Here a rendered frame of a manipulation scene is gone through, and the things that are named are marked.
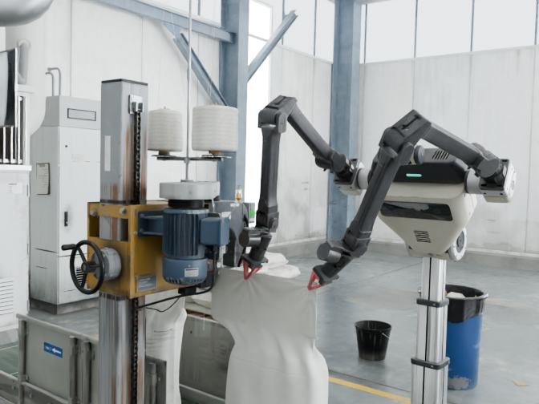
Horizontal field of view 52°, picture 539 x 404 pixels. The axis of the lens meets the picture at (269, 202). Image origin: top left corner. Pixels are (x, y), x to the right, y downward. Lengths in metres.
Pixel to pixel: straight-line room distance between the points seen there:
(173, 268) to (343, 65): 9.38
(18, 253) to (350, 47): 7.79
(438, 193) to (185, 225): 0.94
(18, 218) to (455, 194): 3.56
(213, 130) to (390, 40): 9.16
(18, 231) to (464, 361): 3.47
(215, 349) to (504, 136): 7.87
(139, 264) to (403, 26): 9.37
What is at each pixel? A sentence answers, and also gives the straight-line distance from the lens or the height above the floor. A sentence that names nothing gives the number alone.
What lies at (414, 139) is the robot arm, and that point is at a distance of 1.67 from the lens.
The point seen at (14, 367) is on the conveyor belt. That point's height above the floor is 0.38.
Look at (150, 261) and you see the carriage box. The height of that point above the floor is 1.14.
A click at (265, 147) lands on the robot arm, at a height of 1.55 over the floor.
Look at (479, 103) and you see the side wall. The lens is 10.13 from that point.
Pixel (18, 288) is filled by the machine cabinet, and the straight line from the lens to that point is 4.88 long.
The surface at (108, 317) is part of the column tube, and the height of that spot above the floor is 0.94.
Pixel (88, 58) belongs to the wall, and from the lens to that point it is 6.83.
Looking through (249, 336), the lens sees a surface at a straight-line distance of 2.14.
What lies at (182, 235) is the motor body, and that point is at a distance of 1.83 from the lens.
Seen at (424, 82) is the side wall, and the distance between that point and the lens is 10.50.
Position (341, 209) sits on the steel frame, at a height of 0.79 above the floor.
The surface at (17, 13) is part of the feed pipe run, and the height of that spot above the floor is 2.51.
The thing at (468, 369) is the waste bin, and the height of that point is 0.14.
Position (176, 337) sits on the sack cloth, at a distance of 2.49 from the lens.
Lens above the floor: 1.46
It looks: 3 degrees down
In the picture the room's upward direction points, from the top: 1 degrees clockwise
